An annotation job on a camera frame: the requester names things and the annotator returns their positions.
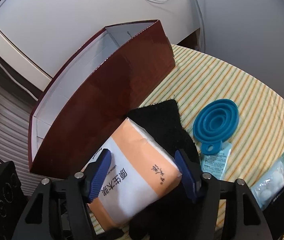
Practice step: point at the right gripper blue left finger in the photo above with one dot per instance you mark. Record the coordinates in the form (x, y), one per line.
(59, 209)

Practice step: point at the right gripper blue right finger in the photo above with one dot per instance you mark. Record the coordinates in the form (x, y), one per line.
(243, 217)

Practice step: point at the cotton balls plastic bag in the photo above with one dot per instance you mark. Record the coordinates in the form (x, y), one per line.
(266, 188)

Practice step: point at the orange white tissue pack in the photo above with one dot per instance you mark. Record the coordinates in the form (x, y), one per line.
(141, 172)

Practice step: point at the black cloth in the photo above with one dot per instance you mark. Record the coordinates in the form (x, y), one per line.
(274, 212)

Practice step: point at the blue collapsible silicone funnel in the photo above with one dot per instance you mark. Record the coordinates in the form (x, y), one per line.
(215, 124)

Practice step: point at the dark red cardboard box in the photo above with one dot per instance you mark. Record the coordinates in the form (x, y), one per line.
(89, 97)

